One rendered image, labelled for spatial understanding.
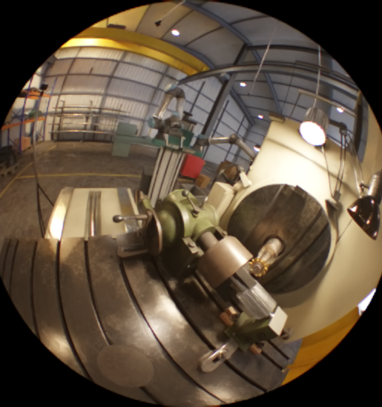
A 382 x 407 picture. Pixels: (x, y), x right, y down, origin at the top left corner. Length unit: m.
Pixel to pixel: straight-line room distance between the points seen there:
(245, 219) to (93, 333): 0.82
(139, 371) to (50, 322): 0.35
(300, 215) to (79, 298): 0.92
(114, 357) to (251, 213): 0.83
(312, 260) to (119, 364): 0.82
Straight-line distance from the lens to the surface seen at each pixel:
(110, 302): 0.55
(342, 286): 0.90
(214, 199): 0.76
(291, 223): 0.58
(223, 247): 0.41
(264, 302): 0.47
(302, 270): 0.66
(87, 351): 0.58
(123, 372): 0.58
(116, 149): 5.70
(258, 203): 0.61
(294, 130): 0.78
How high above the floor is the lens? 1.54
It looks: 28 degrees down
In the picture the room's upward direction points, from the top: 24 degrees clockwise
